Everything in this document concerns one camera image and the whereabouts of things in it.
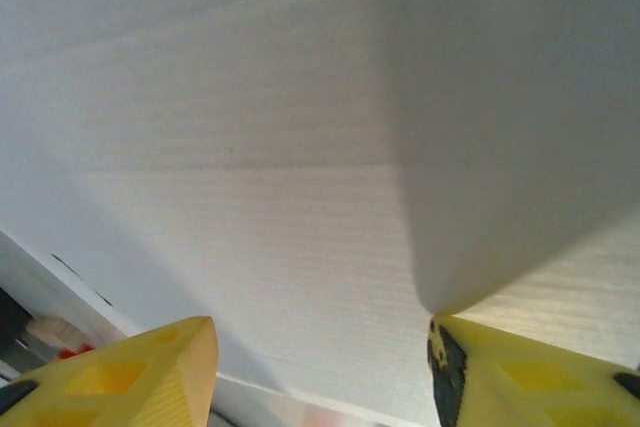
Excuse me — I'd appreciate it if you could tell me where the printed wooden block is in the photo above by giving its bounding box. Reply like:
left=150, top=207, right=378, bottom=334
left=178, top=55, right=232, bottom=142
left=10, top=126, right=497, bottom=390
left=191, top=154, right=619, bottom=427
left=24, top=315, right=85, bottom=351

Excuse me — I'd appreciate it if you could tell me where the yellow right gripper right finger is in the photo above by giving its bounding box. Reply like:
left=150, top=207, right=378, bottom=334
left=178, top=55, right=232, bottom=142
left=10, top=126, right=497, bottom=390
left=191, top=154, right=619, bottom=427
left=426, top=315, right=640, bottom=427

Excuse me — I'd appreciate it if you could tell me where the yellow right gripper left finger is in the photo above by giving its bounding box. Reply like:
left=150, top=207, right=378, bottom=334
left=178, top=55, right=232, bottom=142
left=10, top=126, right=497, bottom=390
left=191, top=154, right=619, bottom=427
left=0, top=315, right=220, bottom=427

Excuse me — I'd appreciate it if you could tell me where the small red toy brick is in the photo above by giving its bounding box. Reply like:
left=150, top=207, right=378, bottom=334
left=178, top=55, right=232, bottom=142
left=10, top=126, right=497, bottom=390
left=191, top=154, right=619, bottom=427
left=57, top=342, right=96, bottom=359

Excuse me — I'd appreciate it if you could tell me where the white cardboard paper box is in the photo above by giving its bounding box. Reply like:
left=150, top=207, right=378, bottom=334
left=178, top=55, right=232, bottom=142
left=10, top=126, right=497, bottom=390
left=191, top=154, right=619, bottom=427
left=0, top=0, right=640, bottom=426

